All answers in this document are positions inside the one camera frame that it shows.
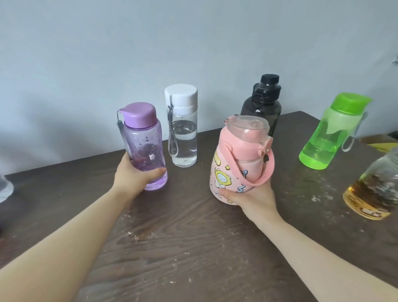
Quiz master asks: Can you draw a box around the green plastic water bottle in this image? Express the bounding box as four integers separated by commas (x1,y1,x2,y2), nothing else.
299,92,373,170

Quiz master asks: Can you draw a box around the clear bottle with white cap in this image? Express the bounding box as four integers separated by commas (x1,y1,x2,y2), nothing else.
164,84,198,168

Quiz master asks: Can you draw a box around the person's left hand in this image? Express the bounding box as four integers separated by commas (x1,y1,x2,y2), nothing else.
112,152,167,200

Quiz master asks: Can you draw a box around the clear container edge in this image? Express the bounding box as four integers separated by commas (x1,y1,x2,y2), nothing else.
0,175,15,203

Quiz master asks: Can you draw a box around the yellow object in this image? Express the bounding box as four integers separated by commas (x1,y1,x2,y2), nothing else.
360,134,398,153

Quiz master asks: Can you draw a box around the black water bottle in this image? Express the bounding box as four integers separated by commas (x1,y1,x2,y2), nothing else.
241,74,282,137

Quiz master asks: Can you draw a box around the pink cartoon water bottle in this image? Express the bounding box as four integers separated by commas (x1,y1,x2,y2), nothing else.
210,115,275,205

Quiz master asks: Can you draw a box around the person's right forearm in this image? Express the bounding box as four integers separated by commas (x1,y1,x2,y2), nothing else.
251,215,398,302

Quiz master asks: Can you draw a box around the person's right hand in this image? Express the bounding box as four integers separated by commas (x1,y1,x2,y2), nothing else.
220,179,279,225

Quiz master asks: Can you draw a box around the clear bottle with amber liquid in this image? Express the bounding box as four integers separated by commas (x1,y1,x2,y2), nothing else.
343,146,398,221

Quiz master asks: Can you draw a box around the person's left forearm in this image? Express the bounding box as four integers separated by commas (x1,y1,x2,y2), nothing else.
0,186,132,302

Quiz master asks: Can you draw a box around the purple plastic water bottle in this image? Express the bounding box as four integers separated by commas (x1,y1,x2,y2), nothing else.
117,102,168,191

